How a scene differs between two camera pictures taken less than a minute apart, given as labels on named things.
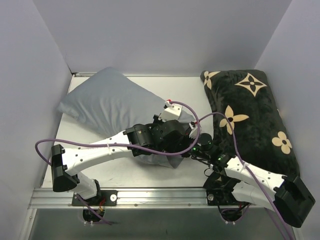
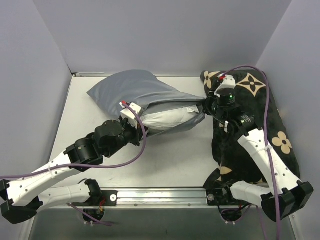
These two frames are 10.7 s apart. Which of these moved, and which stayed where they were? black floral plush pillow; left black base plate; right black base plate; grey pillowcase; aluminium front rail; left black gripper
Moved: grey pillowcase; left black gripper
Stayed: left black base plate; black floral plush pillow; right black base plate; aluminium front rail
